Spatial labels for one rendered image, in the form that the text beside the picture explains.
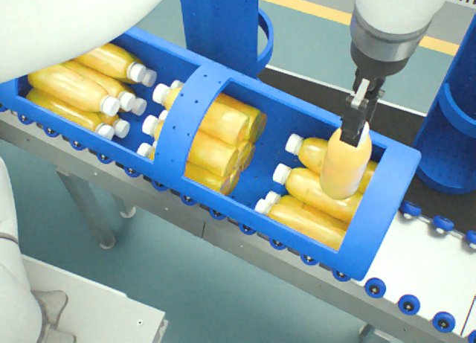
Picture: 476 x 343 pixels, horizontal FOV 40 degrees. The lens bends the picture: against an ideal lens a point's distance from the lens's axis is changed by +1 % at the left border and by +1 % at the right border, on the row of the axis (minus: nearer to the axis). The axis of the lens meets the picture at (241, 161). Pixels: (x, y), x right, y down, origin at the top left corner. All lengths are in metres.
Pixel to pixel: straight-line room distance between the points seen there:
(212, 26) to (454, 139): 1.09
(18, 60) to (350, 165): 0.60
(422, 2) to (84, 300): 0.87
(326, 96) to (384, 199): 1.41
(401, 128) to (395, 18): 1.85
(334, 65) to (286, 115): 1.41
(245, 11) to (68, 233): 1.15
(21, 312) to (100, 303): 0.21
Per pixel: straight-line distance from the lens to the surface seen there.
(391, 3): 0.72
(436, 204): 2.45
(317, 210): 1.39
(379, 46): 0.78
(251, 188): 1.50
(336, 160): 1.06
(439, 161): 2.52
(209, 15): 1.88
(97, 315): 1.31
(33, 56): 0.63
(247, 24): 1.91
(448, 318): 1.43
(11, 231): 1.22
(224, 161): 1.32
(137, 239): 2.50
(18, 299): 1.14
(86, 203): 2.13
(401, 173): 1.24
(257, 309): 2.39
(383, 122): 2.57
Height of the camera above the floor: 2.32
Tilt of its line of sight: 63 degrees down
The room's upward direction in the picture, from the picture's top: 1 degrees counter-clockwise
